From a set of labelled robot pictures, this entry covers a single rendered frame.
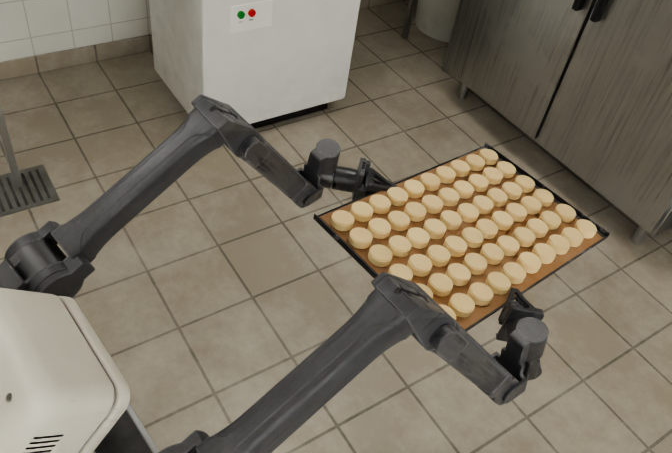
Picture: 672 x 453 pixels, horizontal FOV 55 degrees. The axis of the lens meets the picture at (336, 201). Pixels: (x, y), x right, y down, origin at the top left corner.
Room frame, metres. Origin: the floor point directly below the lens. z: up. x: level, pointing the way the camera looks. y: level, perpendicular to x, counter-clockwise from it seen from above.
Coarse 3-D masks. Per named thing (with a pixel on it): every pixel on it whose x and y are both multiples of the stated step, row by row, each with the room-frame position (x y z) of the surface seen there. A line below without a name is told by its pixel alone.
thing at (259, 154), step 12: (252, 144) 0.86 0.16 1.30; (264, 144) 0.93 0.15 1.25; (252, 156) 0.87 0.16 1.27; (264, 156) 0.89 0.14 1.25; (276, 156) 0.97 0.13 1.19; (264, 168) 0.95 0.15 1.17; (276, 168) 0.98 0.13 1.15; (288, 168) 1.01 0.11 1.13; (276, 180) 0.99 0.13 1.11; (288, 180) 1.02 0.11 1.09; (300, 180) 1.06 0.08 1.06; (288, 192) 1.03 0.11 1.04; (300, 192) 1.06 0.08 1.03; (300, 204) 1.07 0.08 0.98
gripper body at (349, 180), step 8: (360, 160) 1.19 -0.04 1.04; (336, 168) 1.17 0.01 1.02; (344, 168) 1.17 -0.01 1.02; (360, 168) 1.16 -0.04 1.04; (336, 176) 1.15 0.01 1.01; (344, 176) 1.15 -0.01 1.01; (352, 176) 1.15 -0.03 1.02; (360, 176) 1.14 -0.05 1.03; (336, 184) 1.14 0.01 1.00; (344, 184) 1.14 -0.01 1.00; (352, 184) 1.14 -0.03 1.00; (360, 184) 1.14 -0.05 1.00; (352, 192) 1.14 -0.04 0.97; (352, 200) 1.13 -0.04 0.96
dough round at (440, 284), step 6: (432, 276) 0.89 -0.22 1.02; (438, 276) 0.89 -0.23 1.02; (444, 276) 0.89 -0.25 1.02; (432, 282) 0.87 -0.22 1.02; (438, 282) 0.87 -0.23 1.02; (444, 282) 0.88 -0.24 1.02; (450, 282) 0.88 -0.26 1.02; (432, 288) 0.86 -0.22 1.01; (438, 288) 0.86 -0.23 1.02; (444, 288) 0.86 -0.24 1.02; (450, 288) 0.87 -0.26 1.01; (438, 294) 0.85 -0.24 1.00; (444, 294) 0.85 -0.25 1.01
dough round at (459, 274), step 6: (450, 264) 0.93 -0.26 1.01; (456, 264) 0.94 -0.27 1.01; (450, 270) 0.91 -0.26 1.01; (456, 270) 0.92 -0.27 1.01; (462, 270) 0.92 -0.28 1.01; (468, 270) 0.93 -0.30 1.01; (450, 276) 0.90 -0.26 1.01; (456, 276) 0.90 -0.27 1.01; (462, 276) 0.90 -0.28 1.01; (468, 276) 0.91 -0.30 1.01; (456, 282) 0.89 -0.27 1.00; (462, 282) 0.89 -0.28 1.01
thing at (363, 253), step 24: (384, 192) 1.15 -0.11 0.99; (432, 192) 1.19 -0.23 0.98; (480, 192) 1.23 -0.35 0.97; (384, 216) 1.06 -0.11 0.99; (432, 216) 1.10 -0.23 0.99; (480, 216) 1.13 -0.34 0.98; (528, 216) 1.17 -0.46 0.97; (384, 240) 0.98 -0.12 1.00; (432, 240) 1.02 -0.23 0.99; (552, 264) 1.02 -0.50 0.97; (456, 288) 0.89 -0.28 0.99; (480, 312) 0.83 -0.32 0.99
